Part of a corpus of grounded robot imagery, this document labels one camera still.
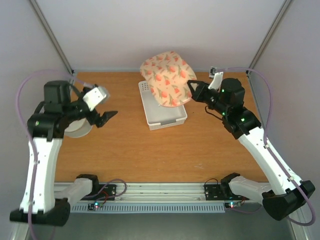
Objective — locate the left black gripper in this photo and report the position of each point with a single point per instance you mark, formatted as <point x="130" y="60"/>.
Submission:
<point x="100" y="122"/>

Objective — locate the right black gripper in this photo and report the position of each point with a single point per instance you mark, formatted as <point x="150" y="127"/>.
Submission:
<point x="203" y="92"/>

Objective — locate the floral mesh laundry bag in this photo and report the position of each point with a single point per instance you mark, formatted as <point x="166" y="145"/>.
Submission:
<point x="166" y="75"/>

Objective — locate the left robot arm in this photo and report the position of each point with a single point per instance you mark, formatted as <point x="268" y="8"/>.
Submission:
<point x="63" y="105"/>

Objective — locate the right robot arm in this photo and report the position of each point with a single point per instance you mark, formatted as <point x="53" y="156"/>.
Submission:
<point x="285" y="191"/>

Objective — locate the white round mesh laundry bag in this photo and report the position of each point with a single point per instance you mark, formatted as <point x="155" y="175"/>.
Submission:
<point x="78" y="128"/>

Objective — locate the white plastic basket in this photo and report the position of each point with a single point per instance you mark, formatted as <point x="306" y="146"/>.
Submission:
<point x="157" y="116"/>

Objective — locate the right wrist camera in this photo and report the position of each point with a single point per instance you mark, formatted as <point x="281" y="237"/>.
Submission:
<point x="216" y="74"/>

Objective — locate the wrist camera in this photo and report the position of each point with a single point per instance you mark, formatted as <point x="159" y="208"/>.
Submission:
<point x="95" y="96"/>
<point x="216" y="74"/>

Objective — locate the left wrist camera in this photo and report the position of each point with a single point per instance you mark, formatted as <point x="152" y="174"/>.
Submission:
<point x="95" y="96"/>

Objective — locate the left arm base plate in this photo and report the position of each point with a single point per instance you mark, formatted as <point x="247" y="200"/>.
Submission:
<point x="109" y="190"/>

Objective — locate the aluminium mounting rail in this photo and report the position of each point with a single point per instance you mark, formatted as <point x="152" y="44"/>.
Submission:
<point x="138" y="192"/>

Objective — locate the grey slotted cable duct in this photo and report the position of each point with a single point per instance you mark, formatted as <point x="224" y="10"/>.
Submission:
<point x="149" y="208"/>

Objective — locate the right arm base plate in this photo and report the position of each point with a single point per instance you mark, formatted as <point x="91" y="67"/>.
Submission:
<point x="213" y="192"/>

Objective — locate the left aluminium frame post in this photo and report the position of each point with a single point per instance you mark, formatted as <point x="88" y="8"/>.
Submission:
<point x="50" y="34"/>

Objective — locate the aluminium frame post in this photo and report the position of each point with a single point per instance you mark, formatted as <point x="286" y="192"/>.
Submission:
<point x="284" y="8"/>
<point x="50" y="34"/>

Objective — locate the right aluminium frame post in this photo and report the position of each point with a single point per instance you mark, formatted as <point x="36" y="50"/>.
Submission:
<point x="284" y="8"/>

